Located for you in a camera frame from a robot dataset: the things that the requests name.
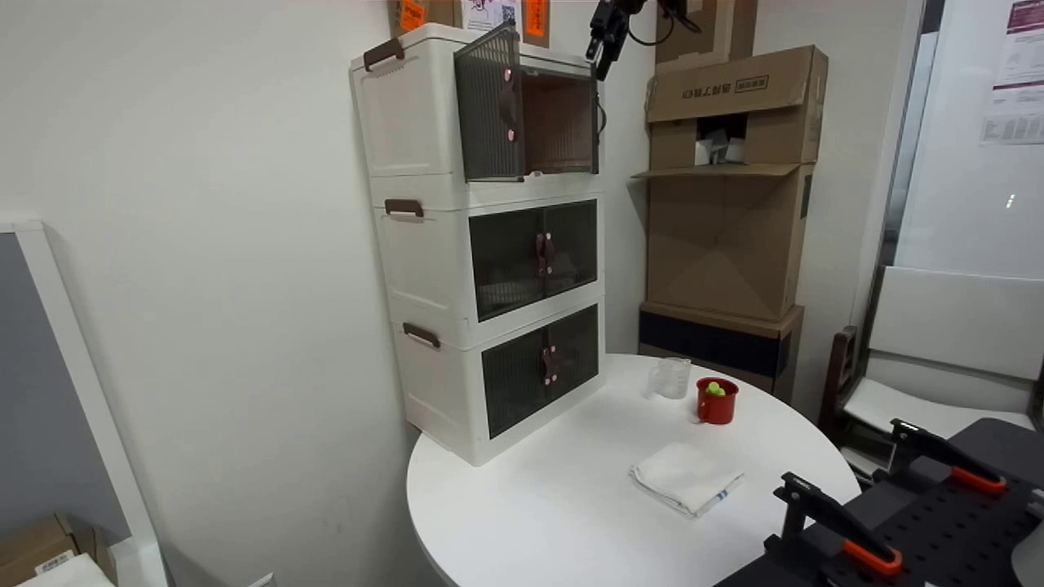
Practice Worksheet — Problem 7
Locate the white flat board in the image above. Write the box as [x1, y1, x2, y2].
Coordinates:
[841, 371, 1038, 443]

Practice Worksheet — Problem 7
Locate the white pink paper sheet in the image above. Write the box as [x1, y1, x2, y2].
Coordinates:
[463, 0, 521, 37]

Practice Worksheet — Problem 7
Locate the white plastic storage cabinet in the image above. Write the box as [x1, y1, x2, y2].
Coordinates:
[346, 18, 609, 471]

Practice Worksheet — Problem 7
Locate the black clamp orange handle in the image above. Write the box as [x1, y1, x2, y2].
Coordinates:
[771, 471, 908, 582]
[883, 417, 1014, 503]

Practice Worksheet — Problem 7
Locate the large plain cardboard box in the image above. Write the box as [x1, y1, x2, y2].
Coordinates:
[634, 159, 818, 327]

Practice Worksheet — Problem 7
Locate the clear plastic cup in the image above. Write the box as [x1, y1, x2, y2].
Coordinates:
[647, 355, 695, 403]

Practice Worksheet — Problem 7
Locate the white leaning panel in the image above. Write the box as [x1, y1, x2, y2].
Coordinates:
[865, 265, 1044, 386]

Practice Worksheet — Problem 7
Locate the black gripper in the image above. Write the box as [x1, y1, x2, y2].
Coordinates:
[584, 0, 650, 83]

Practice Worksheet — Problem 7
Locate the cardboard box with white lid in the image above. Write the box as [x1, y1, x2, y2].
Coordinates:
[0, 510, 119, 587]

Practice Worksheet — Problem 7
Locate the brown wooden frame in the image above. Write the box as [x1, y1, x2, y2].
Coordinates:
[818, 324, 870, 433]

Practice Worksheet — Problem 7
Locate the cardboard box with cutout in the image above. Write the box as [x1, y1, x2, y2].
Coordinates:
[644, 43, 832, 174]

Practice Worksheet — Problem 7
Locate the tall narrow cardboard box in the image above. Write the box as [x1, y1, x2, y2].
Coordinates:
[654, 0, 761, 65]

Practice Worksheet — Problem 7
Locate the orange sign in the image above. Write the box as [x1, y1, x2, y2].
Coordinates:
[520, 0, 555, 49]

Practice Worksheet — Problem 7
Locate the white folded cloth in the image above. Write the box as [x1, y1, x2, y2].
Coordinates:
[628, 436, 748, 523]

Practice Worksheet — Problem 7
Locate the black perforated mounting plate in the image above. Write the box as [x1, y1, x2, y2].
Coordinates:
[716, 413, 1044, 587]

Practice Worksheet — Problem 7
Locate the white framed whiteboard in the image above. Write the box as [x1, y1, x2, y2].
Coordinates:
[0, 213, 173, 587]

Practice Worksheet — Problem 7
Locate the smoky translucent cabinet door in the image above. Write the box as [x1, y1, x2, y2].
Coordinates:
[587, 65, 609, 180]
[449, 18, 530, 186]
[479, 329, 549, 443]
[467, 205, 545, 327]
[543, 302, 605, 413]
[536, 197, 605, 302]

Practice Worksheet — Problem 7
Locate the red cup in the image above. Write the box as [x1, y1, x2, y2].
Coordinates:
[691, 375, 745, 426]

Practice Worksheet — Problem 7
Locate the white wall poster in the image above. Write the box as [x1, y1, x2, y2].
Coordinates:
[981, 0, 1044, 148]

